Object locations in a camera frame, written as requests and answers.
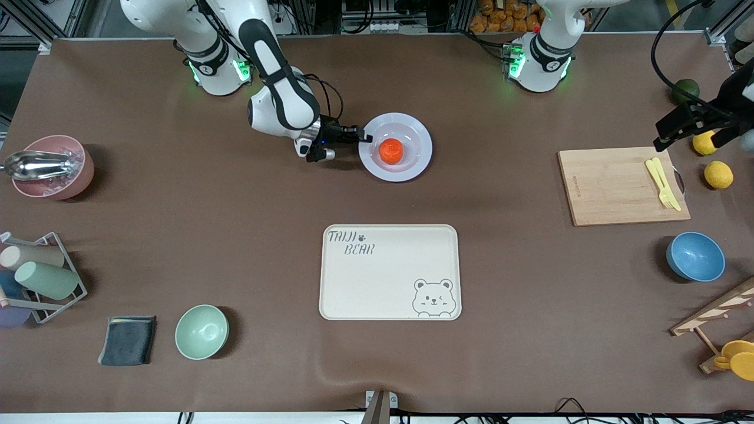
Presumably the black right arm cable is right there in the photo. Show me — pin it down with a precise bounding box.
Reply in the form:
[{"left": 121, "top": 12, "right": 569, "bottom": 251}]
[{"left": 300, "top": 74, "right": 346, "bottom": 128}]

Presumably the wooden cutting board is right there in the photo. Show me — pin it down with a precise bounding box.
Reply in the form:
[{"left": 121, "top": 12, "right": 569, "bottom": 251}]
[{"left": 557, "top": 146, "right": 692, "bottom": 227}]

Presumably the grey wire cup rack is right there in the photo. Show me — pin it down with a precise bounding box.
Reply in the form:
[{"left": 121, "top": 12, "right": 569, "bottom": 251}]
[{"left": 0, "top": 231, "right": 89, "bottom": 324}]

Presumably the black cable bundle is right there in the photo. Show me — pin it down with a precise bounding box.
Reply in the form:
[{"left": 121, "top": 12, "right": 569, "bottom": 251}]
[{"left": 406, "top": 397, "right": 754, "bottom": 424}]

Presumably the dark green fruit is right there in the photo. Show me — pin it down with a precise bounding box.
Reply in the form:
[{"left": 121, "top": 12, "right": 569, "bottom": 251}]
[{"left": 672, "top": 78, "right": 700, "bottom": 105}]

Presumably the blue bowl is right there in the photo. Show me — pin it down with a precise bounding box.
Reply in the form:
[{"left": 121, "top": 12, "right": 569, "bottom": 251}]
[{"left": 666, "top": 231, "right": 726, "bottom": 283}]

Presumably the purple cup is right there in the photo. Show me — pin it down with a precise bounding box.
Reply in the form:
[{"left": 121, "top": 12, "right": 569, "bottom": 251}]
[{"left": 0, "top": 303, "right": 33, "bottom": 329}]

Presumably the dark grey folded cloth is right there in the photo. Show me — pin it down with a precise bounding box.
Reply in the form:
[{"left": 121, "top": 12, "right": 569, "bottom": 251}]
[{"left": 97, "top": 316, "right": 157, "bottom": 367}]

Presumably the pile of orange fruits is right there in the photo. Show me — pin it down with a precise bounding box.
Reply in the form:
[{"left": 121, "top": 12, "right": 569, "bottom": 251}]
[{"left": 469, "top": 0, "right": 544, "bottom": 34}]

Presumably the yellow plastic knife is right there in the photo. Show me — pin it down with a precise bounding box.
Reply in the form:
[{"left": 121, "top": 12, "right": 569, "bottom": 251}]
[{"left": 651, "top": 157, "right": 683, "bottom": 212}]

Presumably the blue cup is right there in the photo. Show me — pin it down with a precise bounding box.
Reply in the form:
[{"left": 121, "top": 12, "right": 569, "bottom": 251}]
[{"left": 0, "top": 270, "right": 24, "bottom": 300}]

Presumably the cream bear print tray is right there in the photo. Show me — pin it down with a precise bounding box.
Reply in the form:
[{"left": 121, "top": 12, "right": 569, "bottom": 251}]
[{"left": 319, "top": 224, "right": 462, "bottom": 322}]

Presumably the pale green bowl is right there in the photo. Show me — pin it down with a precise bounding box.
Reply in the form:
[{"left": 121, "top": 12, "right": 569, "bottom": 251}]
[{"left": 175, "top": 304, "right": 229, "bottom": 360}]

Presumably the clear ice pile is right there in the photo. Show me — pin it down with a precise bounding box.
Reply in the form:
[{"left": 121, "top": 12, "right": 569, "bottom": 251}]
[{"left": 35, "top": 146, "right": 87, "bottom": 195}]

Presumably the white round plate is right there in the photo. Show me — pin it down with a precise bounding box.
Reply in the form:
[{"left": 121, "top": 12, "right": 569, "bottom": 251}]
[{"left": 358, "top": 112, "right": 433, "bottom": 182}]

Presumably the wooden peg drying rack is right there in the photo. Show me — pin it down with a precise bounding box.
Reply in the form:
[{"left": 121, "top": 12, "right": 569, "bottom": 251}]
[{"left": 670, "top": 277, "right": 754, "bottom": 375}]

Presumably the yellow plastic fork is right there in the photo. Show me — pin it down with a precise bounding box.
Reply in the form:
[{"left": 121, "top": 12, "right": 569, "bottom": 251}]
[{"left": 645, "top": 158, "right": 676, "bottom": 210}]

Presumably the pink bowl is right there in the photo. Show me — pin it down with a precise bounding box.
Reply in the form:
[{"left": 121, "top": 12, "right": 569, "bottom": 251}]
[{"left": 12, "top": 135, "right": 95, "bottom": 201}]

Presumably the beige cup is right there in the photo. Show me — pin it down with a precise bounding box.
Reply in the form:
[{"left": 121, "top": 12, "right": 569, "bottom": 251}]
[{"left": 0, "top": 244, "right": 65, "bottom": 270}]

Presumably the orange fruit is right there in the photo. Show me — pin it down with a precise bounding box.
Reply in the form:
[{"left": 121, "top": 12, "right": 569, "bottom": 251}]
[{"left": 379, "top": 138, "right": 404, "bottom": 164}]

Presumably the shiny metal scoop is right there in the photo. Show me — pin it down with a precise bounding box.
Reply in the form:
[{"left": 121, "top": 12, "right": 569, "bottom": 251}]
[{"left": 3, "top": 150, "right": 77, "bottom": 181}]

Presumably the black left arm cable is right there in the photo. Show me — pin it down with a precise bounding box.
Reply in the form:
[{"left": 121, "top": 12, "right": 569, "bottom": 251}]
[{"left": 650, "top": 0, "right": 718, "bottom": 114}]

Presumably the white power strip with plugs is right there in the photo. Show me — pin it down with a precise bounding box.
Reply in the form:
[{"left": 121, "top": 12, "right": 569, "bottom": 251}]
[{"left": 268, "top": 0, "right": 296, "bottom": 36}]

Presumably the mint green cup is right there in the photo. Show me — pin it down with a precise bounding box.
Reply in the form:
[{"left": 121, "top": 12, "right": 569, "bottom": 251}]
[{"left": 15, "top": 261, "right": 80, "bottom": 301}]

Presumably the yellow lemon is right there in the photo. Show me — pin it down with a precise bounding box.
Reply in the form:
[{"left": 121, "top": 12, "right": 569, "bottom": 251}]
[
  {"left": 704, "top": 160, "right": 735, "bottom": 190},
  {"left": 692, "top": 131, "right": 719, "bottom": 156}
]

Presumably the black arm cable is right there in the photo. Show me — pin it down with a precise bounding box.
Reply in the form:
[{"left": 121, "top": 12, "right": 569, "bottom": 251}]
[
  {"left": 300, "top": 74, "right": 346, "bottom": 128},
  {"left": 650, "top": 0, "right": 718, "bottom": 114}
]

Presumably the grey metal table clamp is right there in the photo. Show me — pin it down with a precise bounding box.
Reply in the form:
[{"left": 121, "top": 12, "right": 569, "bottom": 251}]
[{"left": 361, "top": 389, "right": 399, "bottom": 424}]

